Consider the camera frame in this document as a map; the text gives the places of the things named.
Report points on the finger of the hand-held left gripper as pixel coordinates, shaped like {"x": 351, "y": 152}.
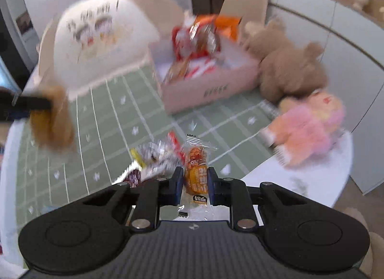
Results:
{"x": 33, "y": 103}
{"x": 15, "y": 116}

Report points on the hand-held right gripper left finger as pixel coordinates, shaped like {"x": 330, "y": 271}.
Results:
{"x": 179, "y": 183}

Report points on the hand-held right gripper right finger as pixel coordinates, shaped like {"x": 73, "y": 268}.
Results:
{"x": 211, "y": 184}

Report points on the orange sausage packet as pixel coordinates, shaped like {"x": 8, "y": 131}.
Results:
{"x": 196, "y": 174}

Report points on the bread packet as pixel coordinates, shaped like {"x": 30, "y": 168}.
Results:
{"x": 57, "y": 119}

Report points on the pink cardboard box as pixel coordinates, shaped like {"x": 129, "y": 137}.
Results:
{"x": 210, "y": 89}

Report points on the thin red snack packet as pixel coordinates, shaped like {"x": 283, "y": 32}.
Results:
{"x": 176, "y": 146}

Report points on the yellow white wrapped snack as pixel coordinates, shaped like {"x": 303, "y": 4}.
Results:
{"x": 150, "y": 158}

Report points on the maroon snack packet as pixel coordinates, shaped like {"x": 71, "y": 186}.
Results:
{"x": 132, "y": 177}

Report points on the beige chair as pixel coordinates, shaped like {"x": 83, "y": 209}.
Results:
{"x": 46, "y": 50}
{"x": 244, "y": 2}

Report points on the white printed food cover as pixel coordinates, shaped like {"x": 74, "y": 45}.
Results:
{"x": 99, "y": 50}

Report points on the green grid tablecloth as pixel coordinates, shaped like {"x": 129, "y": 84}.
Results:
{"x": 120, "y": 116}

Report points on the pink plush toy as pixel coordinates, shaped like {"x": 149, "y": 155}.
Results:
{"x": 309, "y": 128}

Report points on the brown teddy bear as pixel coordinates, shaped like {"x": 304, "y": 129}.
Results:
{"x": 288, "y": 65}

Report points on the large red snack bag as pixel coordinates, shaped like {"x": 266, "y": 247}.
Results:
{"x": 195, "y": 38}

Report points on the orange snack bag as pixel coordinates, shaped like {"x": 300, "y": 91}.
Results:
{"x": 229, "y": 25}

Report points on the white sideboard cabinet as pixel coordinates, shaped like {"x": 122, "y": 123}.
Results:
{"x": 330, "y": 35}

